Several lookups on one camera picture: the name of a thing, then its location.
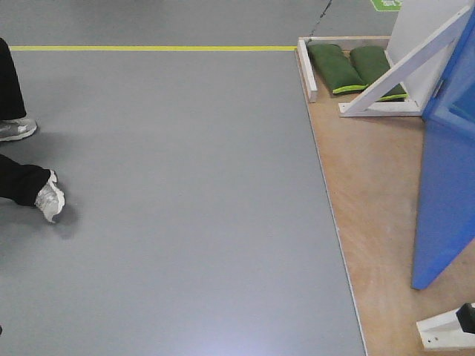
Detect green floor sign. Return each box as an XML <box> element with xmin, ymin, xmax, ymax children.
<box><xmin>370</xmin><ymin>0</ymin><xmax>403</xmax><ymax>12</ymax></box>

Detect green sandbag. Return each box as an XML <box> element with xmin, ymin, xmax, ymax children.
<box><xmin>350</xmin><ymin>46</ymin><xmax>407</xmax><ymax>102</ymax></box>
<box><xmin>307</xmin><ymin>44</ymin><xmax>367</xmax><ymax>95</ymax></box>

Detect white brace near bottom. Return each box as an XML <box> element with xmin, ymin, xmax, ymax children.
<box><xmin>416</xmin><ymin>303</ymin><xmax>474</xmax><ymax>352</ymax></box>

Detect white triangular brace far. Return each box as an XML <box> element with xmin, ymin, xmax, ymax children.
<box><xmin>339</xmin><ymin>5</ymin><xmax>474</xmax><ymax>117</ymax></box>

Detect seated person in black trousers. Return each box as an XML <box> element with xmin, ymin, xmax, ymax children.
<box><xmin>1</xmin><ymin>39</ymin><xmax>65</xmax><ymax>223</ymax></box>

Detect green sandbag far left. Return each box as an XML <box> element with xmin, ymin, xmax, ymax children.
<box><xmin>307</xmin><ymin>44</ymin><xmax>367</xmax><ymax>95</ymax></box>

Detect blue door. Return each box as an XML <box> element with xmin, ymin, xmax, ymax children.
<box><xmin>411</xmin><ymin>17</ymin><xmax>474</xmax><ymax>290</ymax></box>

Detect brown wooden platform right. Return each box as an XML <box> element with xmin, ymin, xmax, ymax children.
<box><xmin>304</xmin><ymin>71</ymin><xmax>474</xmax><ymax>355</ymax></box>

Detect white wall panel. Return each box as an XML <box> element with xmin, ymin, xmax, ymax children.
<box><xmin>387</xmin><ymin>0</ymin><xmax>474</xmax><ymax>110</ymax></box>

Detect green sandbag far right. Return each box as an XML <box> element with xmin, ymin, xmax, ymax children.
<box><xmin>350</xmin><ymin>46</ymin><xmax>407</xmax><ymax>102</ymax></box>

